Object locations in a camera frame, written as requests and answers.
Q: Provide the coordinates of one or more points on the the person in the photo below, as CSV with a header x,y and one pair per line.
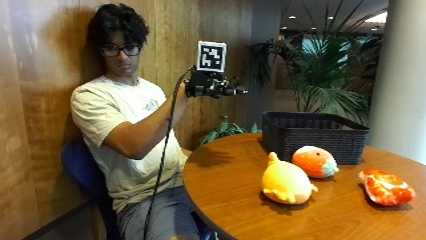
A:
x,y
119,140

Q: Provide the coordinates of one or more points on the orange round plush toy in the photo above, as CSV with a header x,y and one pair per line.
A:
x,y
314,161

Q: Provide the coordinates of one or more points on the large palm plant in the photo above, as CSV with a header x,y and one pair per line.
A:
x,y
323,73

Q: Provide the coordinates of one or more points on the red and white plush toy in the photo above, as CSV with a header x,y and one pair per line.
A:
x,y
386,187

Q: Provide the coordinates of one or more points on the small green leafy plant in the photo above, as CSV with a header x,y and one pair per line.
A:
x,y
226,130

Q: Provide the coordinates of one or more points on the black eyeglasses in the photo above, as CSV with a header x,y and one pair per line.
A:
x,y
119,50

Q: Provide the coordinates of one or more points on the black woven basket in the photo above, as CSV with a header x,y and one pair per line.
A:
x,y
312,135

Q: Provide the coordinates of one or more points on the blue chair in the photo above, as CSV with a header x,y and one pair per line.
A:
x,y
84,173

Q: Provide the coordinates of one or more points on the white round column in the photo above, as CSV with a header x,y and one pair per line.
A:
x,y
399,76

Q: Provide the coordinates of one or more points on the white marker cube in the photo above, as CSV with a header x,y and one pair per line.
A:
x,y
210,56

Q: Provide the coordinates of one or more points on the yellow plush toy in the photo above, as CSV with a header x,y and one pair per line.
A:
x,y
286,181

